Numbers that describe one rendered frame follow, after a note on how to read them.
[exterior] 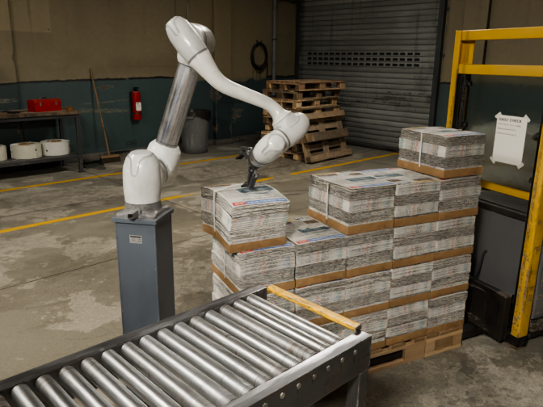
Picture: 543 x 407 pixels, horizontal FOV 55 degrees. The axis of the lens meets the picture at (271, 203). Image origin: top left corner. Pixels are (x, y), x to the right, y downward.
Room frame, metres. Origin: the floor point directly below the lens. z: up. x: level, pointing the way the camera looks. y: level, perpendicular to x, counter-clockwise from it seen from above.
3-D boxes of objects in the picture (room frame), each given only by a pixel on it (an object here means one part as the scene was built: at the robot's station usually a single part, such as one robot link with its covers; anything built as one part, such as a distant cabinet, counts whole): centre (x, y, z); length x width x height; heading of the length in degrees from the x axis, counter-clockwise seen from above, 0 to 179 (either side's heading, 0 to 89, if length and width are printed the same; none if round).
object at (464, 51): (3.41, -1.19, 0.97); 0.09 x 0.09 x 1.75; 26
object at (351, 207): (2.66, -0.41, 0.95); 0.38 x 0.29 x 0.23; 28
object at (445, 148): (2.92, -0.95, 0.65); 0.39 x 0.30 x 1.29; 26
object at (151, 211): (2.20, 0.57, 1.03); 0.22 x 0.18 x 0.06; 169
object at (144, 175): (2.23, 0.57, 1.17); 0.18 x 0.16 x 0.22; 170
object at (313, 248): (2.60, -0.30, 0.42); 1.17 x 0.39 x 0.83; 116
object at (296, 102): (9.41, -0.54, 0.65); 1.33 x 0.94 x 1.30; 138
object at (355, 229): (2.66, -0.41, 0.86); 0.38 x 0.29 x 0.04; 28
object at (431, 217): (2.79, -0.68, 0.86); 0.38 x 0.29 x 0.04; 26
